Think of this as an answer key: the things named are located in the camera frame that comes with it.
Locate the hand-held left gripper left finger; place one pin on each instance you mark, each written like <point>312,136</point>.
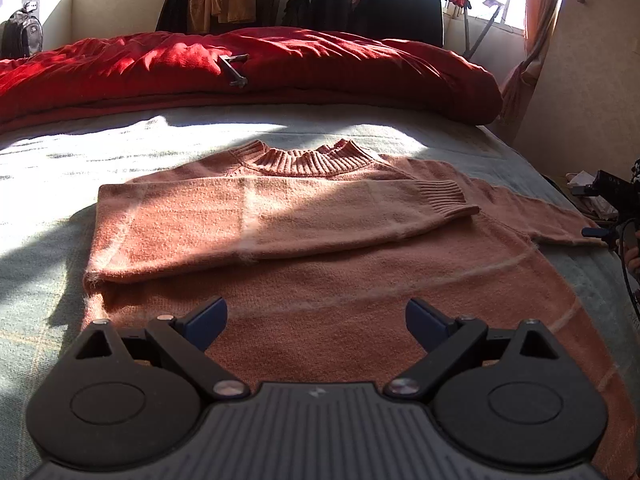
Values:
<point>207,323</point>

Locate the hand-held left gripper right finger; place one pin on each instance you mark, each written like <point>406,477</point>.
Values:
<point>425,323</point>

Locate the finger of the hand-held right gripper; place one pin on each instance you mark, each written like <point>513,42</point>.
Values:
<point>584,191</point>
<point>597,233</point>

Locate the orange knit sweater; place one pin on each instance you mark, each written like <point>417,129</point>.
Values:
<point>350,270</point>

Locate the person's right hand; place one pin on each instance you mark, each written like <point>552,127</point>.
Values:
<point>634,260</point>

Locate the white cloth bag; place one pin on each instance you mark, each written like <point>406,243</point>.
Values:
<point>580,179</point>

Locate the pink curtain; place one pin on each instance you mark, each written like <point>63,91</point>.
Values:
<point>537,35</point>

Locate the black hanging coat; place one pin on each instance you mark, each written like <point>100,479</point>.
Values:
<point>400,10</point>

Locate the red quilt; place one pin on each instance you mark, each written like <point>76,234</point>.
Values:
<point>325,70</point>

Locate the dark hanging garment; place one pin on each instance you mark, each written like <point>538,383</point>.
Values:
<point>172,7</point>

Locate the orange hanging towel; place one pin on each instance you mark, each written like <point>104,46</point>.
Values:
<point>225,2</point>

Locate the brown hanging towel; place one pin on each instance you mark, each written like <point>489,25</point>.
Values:
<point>267,5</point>

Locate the black backpack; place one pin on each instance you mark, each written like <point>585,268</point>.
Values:
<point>21,32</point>

